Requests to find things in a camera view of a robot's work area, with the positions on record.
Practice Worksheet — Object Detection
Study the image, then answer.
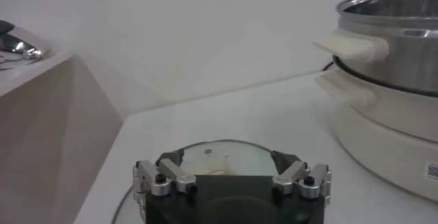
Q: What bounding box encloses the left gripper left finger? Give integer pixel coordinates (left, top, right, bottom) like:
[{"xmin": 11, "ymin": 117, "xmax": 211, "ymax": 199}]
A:
[{"xmin": 132, "ymin": 148, "xmax": 198, "ymax": 203}]

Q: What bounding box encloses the white side table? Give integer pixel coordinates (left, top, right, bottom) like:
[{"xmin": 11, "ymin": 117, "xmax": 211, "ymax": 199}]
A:
[{"xmin": 0, "ymin": 26, "xmax": 124, "ymax": 224}]

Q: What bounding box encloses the round glass pot lid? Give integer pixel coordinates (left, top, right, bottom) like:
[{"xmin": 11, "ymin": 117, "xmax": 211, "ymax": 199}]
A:
[{"xmin": 111, "ymin": 138, "xmax": 285, "ymax": 224}]

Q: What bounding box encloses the stainless steel steamer pot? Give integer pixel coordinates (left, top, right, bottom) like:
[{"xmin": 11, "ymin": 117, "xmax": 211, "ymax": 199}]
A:
[{"xmin": 312, "ymin": 0, "xmax": 438, "ymax": 98}]

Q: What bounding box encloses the cream electric cooker base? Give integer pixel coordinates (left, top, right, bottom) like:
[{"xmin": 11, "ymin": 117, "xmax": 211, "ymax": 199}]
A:
[{"xmin": 314, "ymin": 66, "xmax": 438, "ymax": 203}]

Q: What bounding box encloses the shiny chrome helmet-shaped device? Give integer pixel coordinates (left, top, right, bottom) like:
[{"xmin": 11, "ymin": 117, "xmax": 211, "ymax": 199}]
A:
[{"xmin": 0, "ymin": 19, "xmax": 45, "ymax": 64}]

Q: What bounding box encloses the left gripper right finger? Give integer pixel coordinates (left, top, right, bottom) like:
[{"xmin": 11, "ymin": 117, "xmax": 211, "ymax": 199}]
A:
[{"xmin": 270, "ymin": 149, "xmax": 333, "ymax": 200}]

